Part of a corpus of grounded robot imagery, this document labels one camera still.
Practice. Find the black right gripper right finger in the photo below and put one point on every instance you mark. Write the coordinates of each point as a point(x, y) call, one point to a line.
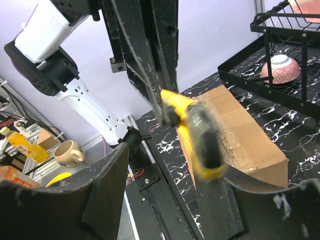
point(240, 207)

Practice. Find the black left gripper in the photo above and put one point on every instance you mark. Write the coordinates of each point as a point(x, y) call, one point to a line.
point(132, 50)

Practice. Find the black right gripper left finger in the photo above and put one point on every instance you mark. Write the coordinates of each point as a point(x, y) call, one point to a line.
point(84, 206)

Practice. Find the brown cardboard express box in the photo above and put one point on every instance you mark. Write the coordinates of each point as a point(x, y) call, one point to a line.
point(248, 148)

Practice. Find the yellow utility knife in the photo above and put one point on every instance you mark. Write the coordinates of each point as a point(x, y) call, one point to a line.
point(199, 133)

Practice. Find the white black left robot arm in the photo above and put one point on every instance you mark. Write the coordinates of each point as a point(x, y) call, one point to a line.
point(38, 55)

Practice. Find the yellow plastic bowl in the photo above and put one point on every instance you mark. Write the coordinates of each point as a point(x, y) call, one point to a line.
point(58, 178)

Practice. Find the yellow juice bottle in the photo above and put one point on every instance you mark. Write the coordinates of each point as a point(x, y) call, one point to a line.
point(25, 146)

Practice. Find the orange snack package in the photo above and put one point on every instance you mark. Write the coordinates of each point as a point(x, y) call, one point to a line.
point(11, 174)

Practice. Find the pink patterned bowl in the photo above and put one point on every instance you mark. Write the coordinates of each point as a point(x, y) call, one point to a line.
point(284, 69)

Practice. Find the beige pink floral plate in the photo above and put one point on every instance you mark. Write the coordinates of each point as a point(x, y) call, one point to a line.
point(305, 6)

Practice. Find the black wire dish rack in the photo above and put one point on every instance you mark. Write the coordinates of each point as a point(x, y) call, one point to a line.
point(281, 31)

